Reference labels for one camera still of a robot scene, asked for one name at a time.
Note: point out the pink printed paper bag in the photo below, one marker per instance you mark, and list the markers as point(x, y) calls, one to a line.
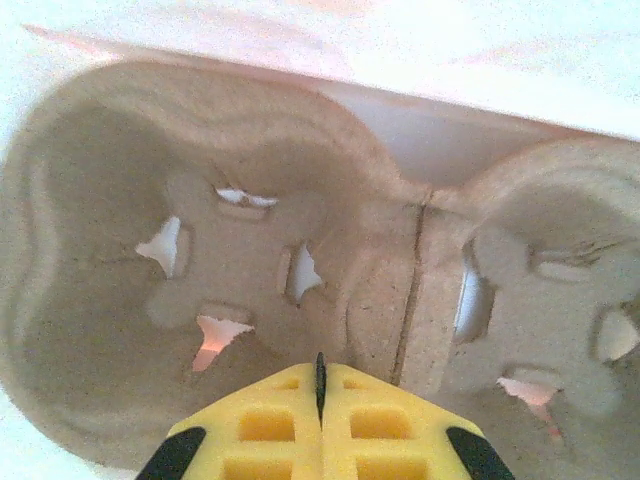
point(450, 50)

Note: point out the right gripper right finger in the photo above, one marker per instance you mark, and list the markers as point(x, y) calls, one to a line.
point(385, 430)

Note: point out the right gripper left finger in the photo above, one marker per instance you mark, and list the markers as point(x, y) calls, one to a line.
point(260, 430)

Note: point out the brown pulp cup carrier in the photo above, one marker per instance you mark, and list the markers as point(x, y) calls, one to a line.
point(125, 200)

